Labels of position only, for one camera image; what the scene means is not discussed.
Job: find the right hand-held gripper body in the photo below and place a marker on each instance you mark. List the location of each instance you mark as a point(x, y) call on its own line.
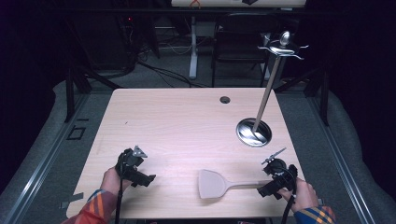
point(278, 172)

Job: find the person's right hand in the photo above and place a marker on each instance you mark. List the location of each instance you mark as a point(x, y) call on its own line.
point(301, 194)

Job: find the metal utensil hanging rack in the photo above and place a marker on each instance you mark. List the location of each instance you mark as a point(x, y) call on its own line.
point(260, 118)

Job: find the aluminium floor rail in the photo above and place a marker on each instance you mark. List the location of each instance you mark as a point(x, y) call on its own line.
point(339, 168)
point(40, 168)

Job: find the round table grommet hole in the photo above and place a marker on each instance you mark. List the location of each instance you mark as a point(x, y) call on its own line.
point(224, 100)

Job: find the person's left hand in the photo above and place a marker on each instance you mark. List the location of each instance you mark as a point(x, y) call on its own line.
point(111, 182)

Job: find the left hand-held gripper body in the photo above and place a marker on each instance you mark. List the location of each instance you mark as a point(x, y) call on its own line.
point(130, 161)

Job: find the black metal frame leg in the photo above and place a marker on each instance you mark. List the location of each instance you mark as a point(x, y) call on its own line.
point(70, 93)
point(323, 99)

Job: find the black chair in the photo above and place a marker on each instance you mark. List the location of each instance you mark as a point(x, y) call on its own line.
point(239, 46)

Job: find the beige spatula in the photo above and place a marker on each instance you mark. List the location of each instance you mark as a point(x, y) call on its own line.
point(213, 184)

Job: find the grey tape strip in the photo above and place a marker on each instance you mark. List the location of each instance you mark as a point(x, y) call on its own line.
point(74, 197)

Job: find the white table leg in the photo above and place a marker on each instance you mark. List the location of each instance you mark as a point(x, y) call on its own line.
point(193, 53)

